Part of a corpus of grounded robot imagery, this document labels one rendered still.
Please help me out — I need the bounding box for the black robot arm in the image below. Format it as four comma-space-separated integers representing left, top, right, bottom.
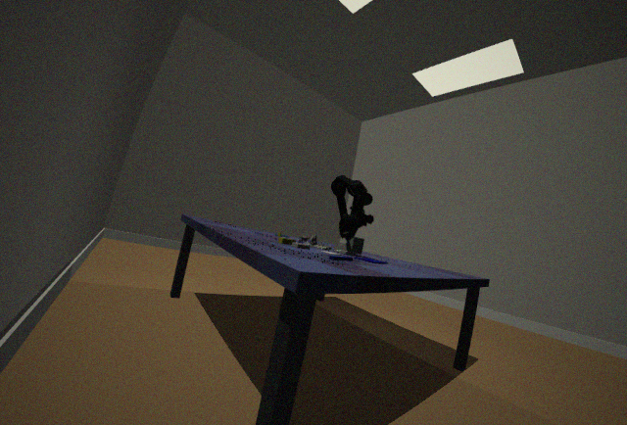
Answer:
331, 175, 374, 242

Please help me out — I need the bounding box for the yellow rectangular bar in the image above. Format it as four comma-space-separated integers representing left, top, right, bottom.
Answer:
278, 237, 296, 245

